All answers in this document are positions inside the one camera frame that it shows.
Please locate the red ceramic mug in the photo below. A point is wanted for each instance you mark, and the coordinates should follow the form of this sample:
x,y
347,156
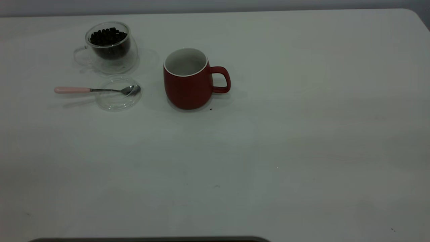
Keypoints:
x,y
186,90

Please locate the clear glass lid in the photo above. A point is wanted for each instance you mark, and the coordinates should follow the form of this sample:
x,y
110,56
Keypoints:
x,y
116,102

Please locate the dark coffee beans pile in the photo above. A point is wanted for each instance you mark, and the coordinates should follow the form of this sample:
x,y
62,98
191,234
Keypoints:
x,y
107,37

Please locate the clear glass cup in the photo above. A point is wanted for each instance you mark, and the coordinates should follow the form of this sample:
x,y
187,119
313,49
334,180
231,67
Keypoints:
x,y
126,62

